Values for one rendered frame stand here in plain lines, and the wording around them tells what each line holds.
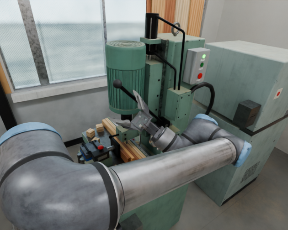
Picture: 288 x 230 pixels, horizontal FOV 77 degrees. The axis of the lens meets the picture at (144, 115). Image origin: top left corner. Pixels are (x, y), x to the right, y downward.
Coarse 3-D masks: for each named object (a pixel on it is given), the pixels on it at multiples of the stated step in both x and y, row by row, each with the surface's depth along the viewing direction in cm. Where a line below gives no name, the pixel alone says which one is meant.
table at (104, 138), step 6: (84, 132) 121; (96, 132) 121; (102, 132) 122; (108, 132) 122; (84, 138) 119; (90, 138) 116; (102, 138) 116; (108, 138) 117; (102, 144) 112; (108, 144) 112; (114, 156) 103; (114, 162) 99; (120, 162) 99
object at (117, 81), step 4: (116, 80) 65; (120, 80) 66; (116, 84) 65; (120, 84) 66; (116, 88) 67; (120, 88) 68; (124, 88) 69; (124, 92) 71; (128, 92) 71; (132, 96) 73; (152, 112) 85; (156, 116) 88; (160, 120) 92; (164, 120) 92; (168, 120) 93; (156, 124) 95; (160, 124) 92; (164, 124) 92; (168, 124) 94; (172, 124) 100
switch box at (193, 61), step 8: (192, 48) 86; (200, 48) 87; (192, 56) 84; (200, 56) 83; (208, 56) 87; (192, 64) 85; (184, 72) 90; (192, 72) 86; (200, 72) 89; (184, 80) 92; (192, 80) 88; (200, 80) 92
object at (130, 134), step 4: (116, 128) 99; (120, 128) 98; (124, 128) 98; (116, 132) 101; (120, 132) 96; (124, 132) 96; (128, 132) 98; (132, 132) 100; (136, 132) 102; (120, 136) 98; (124, 136) 97; (128, 136) 99; (132, 136) 101; (136, 136) 103; (120, 140) 99; (124, 140) 99
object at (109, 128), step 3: (102, 120) 127; (105, 120) 127; (102, 123) 128; (105, 123) 124; (105, 126) 125; (108, 126) 121; (111, 126) 121; (108, 129) 122; (111, 129) 119; (111, 132) 119; (114, 132) 116; (135, 153) 100; (138, 156) 99
